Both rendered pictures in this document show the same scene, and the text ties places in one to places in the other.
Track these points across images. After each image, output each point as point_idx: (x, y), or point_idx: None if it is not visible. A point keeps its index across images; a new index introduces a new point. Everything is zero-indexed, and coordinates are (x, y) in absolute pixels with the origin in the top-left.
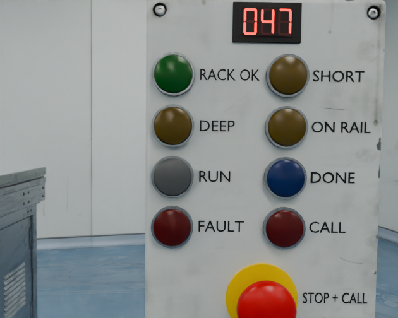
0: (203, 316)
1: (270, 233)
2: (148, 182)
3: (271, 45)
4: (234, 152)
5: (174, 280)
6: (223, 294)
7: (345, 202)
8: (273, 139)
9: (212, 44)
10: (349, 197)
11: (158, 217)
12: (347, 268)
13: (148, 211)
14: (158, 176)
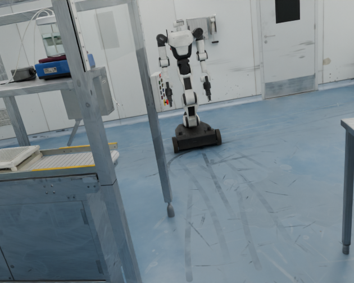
0: (163, 105)
1: (164, 95)
2: (160, 94)
3: (160, 77)
4: (161, 88)
5: (162, 103)
6: (163, 103)
7: (164, 91)
8: (162, 86)
9: (159, 78)
10: (164, 90)
11: (162, 96)
12: (165, 97)
13: (160, 96)
14: (161, 92)
